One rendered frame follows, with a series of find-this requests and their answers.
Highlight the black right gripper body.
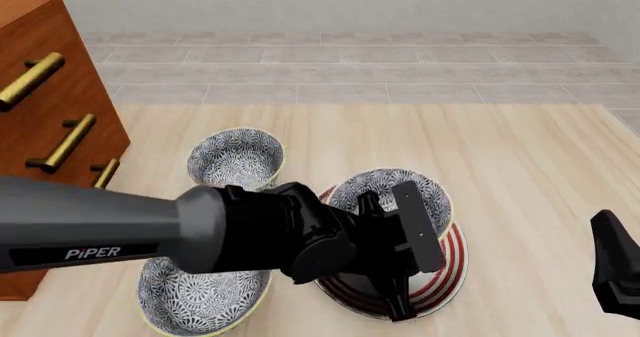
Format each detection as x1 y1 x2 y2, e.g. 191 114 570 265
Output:
591 276 640 316

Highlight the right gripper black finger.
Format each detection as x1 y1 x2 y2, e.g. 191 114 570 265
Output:
590 209 640 289

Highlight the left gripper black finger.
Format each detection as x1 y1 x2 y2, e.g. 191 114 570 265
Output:
372 272 418 322
356 190 390 222

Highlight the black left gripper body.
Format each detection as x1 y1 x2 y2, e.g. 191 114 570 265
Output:
349 211 419 280

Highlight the patterned blue-white bowl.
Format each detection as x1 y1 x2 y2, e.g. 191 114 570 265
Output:
138 256 274 335
327 167 455 241
187 127 287 193

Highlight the white plate with red rings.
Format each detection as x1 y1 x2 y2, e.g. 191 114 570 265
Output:
313 184 472 319

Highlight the wooden cabinet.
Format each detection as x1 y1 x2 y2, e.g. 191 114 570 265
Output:
0 0 132 301

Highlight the long brass drawer handle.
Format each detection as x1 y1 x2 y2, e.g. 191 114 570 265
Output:
89 157 122 191
24 112 98 173
0 51 67 113

